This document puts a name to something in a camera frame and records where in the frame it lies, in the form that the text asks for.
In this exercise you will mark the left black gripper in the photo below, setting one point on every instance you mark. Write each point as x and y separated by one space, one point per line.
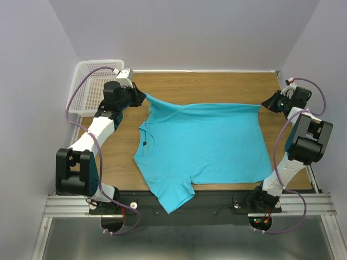
138 96

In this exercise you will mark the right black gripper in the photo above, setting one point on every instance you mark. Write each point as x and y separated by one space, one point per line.
270 103

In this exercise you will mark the white perforated plastic basket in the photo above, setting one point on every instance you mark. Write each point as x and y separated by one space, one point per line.
86 91

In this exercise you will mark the turquoise t shirt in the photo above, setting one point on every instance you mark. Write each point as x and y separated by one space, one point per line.
204 143

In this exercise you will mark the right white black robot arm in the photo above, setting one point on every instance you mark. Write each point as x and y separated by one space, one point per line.
306 144

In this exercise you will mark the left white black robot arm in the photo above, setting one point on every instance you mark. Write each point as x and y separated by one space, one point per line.
79 167

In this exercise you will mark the right metal knob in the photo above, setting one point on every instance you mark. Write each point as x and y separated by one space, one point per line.
236 204

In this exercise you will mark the left white knob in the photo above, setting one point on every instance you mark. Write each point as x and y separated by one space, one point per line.
133 205

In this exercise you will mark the circuit board with leds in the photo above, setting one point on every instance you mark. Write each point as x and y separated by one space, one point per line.
261 223

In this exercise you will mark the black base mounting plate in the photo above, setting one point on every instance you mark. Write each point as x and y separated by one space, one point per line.
205 208

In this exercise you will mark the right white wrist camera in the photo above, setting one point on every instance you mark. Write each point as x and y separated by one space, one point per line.
290 85

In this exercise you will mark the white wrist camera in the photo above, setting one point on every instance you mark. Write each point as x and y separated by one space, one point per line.
290 85
124 77

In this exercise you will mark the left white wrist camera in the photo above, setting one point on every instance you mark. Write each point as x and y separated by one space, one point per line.
124 77

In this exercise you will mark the aluminium frame rail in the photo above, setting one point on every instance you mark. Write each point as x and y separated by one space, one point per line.
291 205

